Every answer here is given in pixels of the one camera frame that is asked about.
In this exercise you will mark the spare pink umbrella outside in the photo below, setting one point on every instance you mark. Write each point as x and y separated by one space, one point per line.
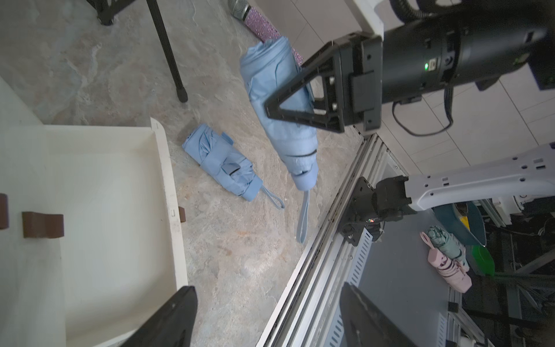
450 270

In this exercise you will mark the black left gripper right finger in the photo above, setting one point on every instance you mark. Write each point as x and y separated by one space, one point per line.
365 325

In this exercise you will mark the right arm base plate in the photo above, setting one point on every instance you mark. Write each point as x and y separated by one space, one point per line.
360 214

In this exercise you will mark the white bottom drawer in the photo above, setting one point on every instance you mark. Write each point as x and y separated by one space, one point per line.
116 218

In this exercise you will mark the aluminium rail frame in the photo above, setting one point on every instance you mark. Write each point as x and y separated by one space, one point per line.
308 312

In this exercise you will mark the white three-drawer cabinet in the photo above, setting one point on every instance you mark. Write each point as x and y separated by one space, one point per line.
32 299

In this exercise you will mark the light blue folded umbrella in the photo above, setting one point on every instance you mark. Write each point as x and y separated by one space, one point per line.
216 155

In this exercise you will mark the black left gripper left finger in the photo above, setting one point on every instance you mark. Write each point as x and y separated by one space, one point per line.
172 325

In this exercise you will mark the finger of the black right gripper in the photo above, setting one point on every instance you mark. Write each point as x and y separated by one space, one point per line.
314 97

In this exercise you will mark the spare green umbrella outside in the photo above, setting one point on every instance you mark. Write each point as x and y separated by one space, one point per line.
449 245

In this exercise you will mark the purple glitter microphone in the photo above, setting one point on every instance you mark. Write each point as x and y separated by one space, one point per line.
272 43

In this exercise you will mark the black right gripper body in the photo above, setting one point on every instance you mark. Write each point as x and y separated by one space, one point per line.
437 48

